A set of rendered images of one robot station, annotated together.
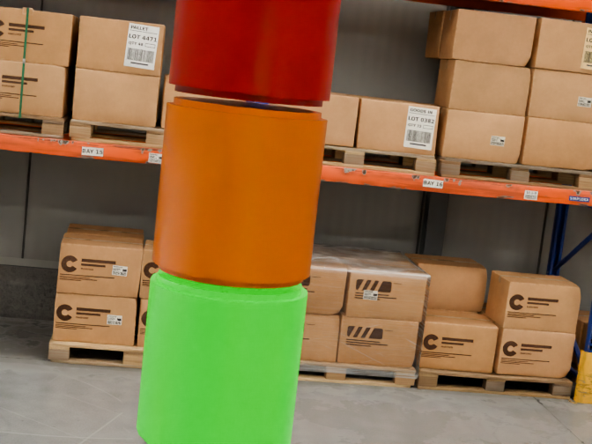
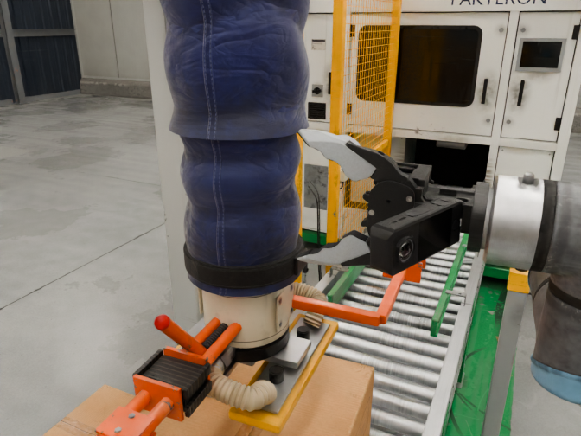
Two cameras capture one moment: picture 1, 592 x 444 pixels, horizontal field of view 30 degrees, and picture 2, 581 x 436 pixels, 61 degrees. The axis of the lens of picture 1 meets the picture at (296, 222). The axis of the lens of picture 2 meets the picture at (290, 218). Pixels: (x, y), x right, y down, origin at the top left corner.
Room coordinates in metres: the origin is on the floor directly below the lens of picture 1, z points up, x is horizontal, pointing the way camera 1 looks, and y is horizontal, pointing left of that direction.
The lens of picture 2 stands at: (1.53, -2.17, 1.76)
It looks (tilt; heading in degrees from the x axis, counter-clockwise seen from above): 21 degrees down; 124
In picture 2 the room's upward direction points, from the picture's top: straight up
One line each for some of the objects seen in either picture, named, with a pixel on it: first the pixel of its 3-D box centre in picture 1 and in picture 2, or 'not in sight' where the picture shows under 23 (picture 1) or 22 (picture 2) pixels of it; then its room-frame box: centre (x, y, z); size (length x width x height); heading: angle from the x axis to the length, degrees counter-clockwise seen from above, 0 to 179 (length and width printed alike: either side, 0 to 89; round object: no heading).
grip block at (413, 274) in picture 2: not in sight; (405, 262); (1.18, -1.16, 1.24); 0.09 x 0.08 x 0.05; 11
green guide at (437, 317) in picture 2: not in sight; (468, 253); (0.98, 0.39, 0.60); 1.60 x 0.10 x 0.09; 98
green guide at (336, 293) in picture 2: not in sight; (373, 236); (0.45, 0.31, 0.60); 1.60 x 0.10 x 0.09; 98
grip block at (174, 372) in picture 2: not in sight; (173, 381); (1.03, -1.75, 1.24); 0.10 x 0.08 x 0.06; 11
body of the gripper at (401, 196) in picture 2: not in sight; (424, 207); (1.38, -1.68, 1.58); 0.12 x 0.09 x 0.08; 12
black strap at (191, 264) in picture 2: not in sight; (245, 251); (0.99, -1.51, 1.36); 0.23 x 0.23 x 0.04
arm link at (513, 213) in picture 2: not in sight; (508, 218); (1.46, -1.67, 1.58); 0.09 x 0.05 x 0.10; 102
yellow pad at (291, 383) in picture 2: not in sight; (290, 358); (1.08, -1.49, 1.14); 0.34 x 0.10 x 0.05; 101
